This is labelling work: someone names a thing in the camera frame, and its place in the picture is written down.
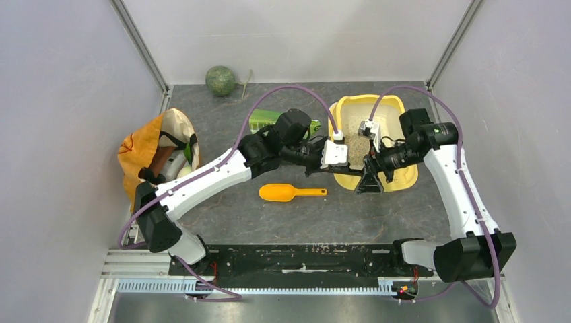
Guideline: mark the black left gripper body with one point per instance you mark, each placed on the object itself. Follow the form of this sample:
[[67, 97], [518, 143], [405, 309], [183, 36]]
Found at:
[[309, 156]]

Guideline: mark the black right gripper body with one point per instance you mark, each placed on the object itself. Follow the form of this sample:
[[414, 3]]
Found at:
[[389, 159]]

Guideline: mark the orange plastic litter scoop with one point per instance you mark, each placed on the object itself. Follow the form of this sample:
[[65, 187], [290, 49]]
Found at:
[[281, 192]]

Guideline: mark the green cat litter bag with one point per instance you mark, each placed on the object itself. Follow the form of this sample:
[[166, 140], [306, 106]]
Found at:
[[261, 118]]

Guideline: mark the black bag clip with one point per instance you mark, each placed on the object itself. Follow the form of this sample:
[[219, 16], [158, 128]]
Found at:
[[345, 170]]

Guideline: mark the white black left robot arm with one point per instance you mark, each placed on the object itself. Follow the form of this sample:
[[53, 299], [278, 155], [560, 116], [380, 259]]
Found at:
[[159, 208]]

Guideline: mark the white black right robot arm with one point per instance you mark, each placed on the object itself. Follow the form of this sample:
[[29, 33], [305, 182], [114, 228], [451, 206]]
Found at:
[[477, 249]]

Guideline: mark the grey cat litter pellets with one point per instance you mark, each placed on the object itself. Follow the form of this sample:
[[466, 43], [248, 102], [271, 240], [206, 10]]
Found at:
[[358, 146]]

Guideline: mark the yellow plastic litter box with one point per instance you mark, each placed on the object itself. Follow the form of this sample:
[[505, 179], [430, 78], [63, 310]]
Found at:
[[350, 111]]

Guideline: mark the orange fabric bag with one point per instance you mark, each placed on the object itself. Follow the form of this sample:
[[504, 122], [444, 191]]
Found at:
[[143, 154]]

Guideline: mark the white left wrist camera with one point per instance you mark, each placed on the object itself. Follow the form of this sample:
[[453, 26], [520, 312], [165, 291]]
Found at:
[[335, 151]]

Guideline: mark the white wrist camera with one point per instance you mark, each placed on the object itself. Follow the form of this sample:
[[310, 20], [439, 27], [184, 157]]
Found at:
[[371, 130], [335, 151]]

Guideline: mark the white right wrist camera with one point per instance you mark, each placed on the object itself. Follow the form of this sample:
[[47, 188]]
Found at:
[[371, 130]]

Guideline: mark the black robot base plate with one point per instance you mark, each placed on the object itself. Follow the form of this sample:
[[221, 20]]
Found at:
[[235, 260]]

